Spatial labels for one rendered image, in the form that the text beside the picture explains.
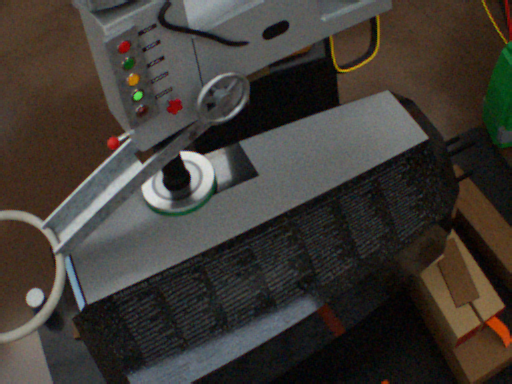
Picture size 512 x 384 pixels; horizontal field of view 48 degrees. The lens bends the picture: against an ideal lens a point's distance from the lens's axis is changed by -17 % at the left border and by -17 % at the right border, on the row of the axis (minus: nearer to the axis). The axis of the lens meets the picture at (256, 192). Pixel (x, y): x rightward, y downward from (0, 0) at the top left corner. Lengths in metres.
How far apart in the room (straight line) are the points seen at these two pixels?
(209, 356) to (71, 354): 1.04
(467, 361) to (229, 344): 0.98
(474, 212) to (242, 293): 1.28
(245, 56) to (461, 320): 1.26
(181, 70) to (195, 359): 0.80
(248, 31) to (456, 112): 1.93
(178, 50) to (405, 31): 2.51
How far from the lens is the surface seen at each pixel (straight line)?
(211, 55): 1.58
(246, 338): 1.85
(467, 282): 2.42
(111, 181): 1.83
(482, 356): 2.41
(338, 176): 1.89
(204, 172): 1.91
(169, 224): 1.86
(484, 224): 2.75
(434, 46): 3.78
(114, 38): 1.37
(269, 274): 1.83
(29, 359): 2.85
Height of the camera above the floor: 2.32
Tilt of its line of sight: 51 degrees down
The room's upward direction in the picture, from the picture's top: 11 degrees counter-clockwise
